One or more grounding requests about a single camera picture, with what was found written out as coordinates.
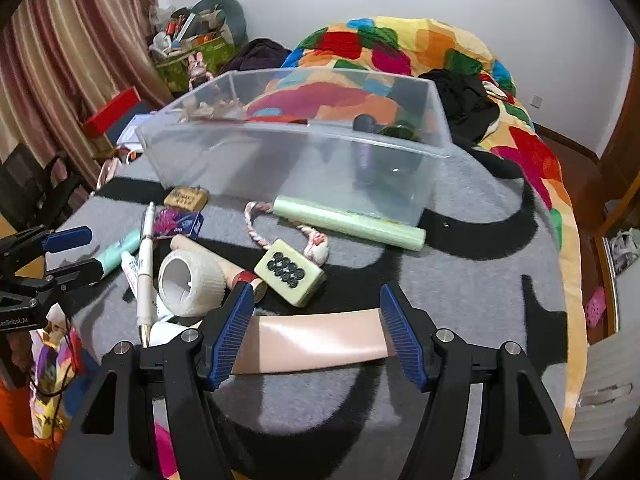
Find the green glass bottle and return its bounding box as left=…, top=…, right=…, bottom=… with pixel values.
left=372, top=119, right=423, bottom=196

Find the white ointment tube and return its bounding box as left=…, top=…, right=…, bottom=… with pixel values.
left=120, top=252, right=174, bottom=322

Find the red cigarette box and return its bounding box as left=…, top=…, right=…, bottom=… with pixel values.
left=186, top=114, right=308, bottom=126

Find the light green roll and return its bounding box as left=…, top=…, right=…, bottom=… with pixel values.
left=272, top=195, right=426, bottom=252

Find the braided rope toy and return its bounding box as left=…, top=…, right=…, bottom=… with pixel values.
left=243, top=200, right=330, bottom=266

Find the black clothing pile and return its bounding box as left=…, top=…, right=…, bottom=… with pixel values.
left=420, top=68, right=500, bottom=144

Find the blue purple packet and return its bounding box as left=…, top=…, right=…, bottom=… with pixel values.
left=153, top=208, right=204, bottom=240

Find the white plastic chair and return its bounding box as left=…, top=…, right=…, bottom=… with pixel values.
left=570, top=326, right=640, bottom=460

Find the pink croc shoe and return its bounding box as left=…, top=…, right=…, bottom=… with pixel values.
left=585, top=286, right=606, bottom=328

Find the purple spray bottle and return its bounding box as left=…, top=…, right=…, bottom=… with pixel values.
left=352, top=114, right=382, bottom=186

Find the striped curtain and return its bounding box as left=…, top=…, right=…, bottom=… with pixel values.
left=1, top=0, right=172, bottom=183

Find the blue notebook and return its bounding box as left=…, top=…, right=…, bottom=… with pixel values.
left=116, top=113, right=153, bottom=146

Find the teal tube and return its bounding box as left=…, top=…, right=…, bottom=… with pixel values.
left=96, top=230, right=140, bottom=278

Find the red flat box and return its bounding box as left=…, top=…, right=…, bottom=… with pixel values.
left=82, top=87, right=141, bottom=139

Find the colourful patchwork quilt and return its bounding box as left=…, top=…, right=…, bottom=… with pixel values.
left=247, top=16, right=587, bottom=426

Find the white tape roll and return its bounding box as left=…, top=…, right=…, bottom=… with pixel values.
left=158, top=249, right=226, bottom=318

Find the wooden wardrobe shelf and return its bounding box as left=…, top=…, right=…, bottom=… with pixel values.
left=593, top=44, right=639, bottom=337

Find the grey green plush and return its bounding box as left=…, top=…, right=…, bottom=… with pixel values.
left=192, top=0, right=247, bottom=47

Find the green clutter basket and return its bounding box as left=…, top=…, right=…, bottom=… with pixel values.
left=155, top=37, right=239, bottom=93

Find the tan eraser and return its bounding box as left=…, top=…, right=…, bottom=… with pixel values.
left=163, top=186, right=209, bottom=212

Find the mahjong tile block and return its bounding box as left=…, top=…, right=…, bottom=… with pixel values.
left=254, top=240, right=326, bottom=308

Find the pink cosmetic tube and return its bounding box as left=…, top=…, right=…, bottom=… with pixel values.
left=232, top=309, right=396, bottom=375

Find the clear plastic storage bin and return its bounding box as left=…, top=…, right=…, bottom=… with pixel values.
left=138, top=67, right=452, bottom=226

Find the rabbit figurine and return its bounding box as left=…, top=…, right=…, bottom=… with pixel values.
left=188, top=52, right=214, bottom=91

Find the grey black blanket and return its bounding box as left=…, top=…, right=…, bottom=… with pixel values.
left=44, top=144, right=572, bottom=480

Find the dark purple clothing pile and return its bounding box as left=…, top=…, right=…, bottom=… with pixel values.
left=217, top=38, right=291, bottom=75

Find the white gold pen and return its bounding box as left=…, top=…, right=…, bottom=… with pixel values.
left=137, top=202, right=155, bottom=348

